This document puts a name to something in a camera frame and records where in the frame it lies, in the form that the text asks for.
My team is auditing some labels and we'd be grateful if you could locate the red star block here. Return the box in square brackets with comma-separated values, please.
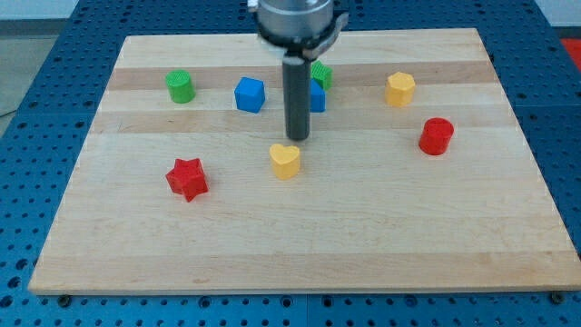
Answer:
[165, 158, 209, 202]

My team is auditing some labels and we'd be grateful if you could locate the yellow heart block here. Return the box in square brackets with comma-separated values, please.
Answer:
[269, 144, 300, 180]

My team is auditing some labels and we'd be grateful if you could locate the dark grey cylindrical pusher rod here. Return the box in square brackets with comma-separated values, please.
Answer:
[282, 54, 310, 141]

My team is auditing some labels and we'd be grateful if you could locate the green cylinder block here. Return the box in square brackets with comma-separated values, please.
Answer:
[165, 70, 195, 104]

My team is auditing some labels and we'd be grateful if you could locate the red cylinder block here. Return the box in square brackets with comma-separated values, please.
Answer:
[419, 117, 455, 155]

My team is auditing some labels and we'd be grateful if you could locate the light wooden board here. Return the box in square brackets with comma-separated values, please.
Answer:
[29, 28, 580, 295]

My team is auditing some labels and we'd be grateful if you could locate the blue cube block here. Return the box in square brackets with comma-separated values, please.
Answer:
[234, 77, 265, 114]

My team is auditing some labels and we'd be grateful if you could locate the yellow hexagon block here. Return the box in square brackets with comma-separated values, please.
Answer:
[385, 72, 416, 107]

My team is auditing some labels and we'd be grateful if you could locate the green star block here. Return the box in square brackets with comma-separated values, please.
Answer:
[310, 61, 333, 91]

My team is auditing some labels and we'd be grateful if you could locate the blue block behind rod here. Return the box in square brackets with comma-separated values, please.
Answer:
[310, 79, 326, 113]

